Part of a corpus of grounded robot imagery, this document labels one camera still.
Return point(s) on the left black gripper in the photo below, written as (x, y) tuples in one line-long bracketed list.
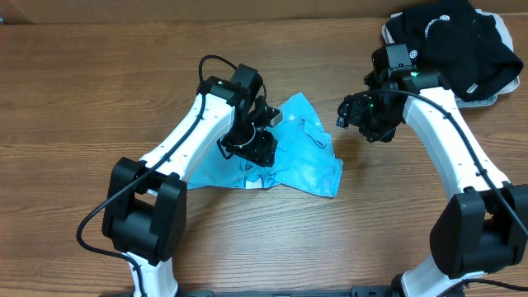
[(256, 148)]

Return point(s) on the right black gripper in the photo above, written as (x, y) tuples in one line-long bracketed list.
[(351, 114)]

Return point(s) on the light blue t-shirt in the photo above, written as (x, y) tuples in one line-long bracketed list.
[(304, 160)]

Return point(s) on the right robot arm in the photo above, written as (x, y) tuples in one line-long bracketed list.
[(483, 227)]

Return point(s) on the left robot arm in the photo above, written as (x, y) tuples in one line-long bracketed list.
[(146, 215)]

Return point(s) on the black folded garment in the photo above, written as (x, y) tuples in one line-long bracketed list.
[(463, 44)]

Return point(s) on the grey striped folded garment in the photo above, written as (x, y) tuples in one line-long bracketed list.
[(475, 104)]

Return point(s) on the beige folded garment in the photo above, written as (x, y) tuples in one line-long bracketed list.
[(500, 28)]

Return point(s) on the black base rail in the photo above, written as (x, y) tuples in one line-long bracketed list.
[(280, 293)]

